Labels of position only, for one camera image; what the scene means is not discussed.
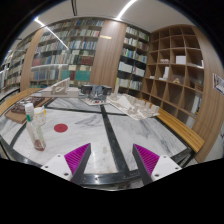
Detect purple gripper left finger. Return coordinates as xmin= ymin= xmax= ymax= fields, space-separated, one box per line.
xmin=40 ymin=142 xmax=92 ymax=184

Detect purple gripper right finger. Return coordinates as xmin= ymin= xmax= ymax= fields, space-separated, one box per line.
xmin=131 ymin=143 xmax=183 ymax=186

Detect clear plastic water bottle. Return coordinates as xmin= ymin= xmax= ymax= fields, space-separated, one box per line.
xmin=25 ymin=103 xmax=46 ymax=151

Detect red round sticker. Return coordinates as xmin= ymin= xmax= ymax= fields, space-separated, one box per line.
xmin=54 ymin=124 xmax=68 ymax=133

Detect wooden bench right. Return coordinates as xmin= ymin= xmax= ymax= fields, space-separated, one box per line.
xmin=157 ymin=108 xmax=205 ymax=153

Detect white city block model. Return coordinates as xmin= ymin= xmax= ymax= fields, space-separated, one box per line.
xmin=108 ymin=93 xmax=159 ymax=120

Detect dark building model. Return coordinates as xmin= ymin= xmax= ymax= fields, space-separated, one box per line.
xmin=81 ymin=84 xmax=112 ymax=101

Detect white architectural model left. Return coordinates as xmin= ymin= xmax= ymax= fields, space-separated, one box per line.
xmin=33 ymin=78 xmax=79 ymax=98

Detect brown wooden model board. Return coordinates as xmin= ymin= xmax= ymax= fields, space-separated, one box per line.
xmin=4 ymin=96 xmax=53 ymax=125

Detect bookshelf with books right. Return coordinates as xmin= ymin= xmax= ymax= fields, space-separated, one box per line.
xmin=115 ymin=25 xmax=150 ymax=96

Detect bookshelf with books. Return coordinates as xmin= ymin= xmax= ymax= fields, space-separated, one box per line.
xmin=115 ymin=25 xmax=150 ymax=96
xmin=30 ymin=18 xmax=104 ymax=88

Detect wooden cubby shelf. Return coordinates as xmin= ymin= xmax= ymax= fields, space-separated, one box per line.
xmin=141 ymin=25 xmax=204 ymax=128

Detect white box on shelf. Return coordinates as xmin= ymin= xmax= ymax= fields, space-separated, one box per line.
xmin=176 ymin=55 xmax=186 ymax=64

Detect bookshelf with books centre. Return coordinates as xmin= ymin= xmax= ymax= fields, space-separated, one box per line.
xmin=30 ymin=18 xmax=104 ymax=88

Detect bookshelf far left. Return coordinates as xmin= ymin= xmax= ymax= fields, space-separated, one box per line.
xmin=0 ymin=34 xmax=33 ymax=94

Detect wall poster right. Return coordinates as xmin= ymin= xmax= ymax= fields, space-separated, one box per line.
xmin=213 ymin=74 xmax=224 ymax=96

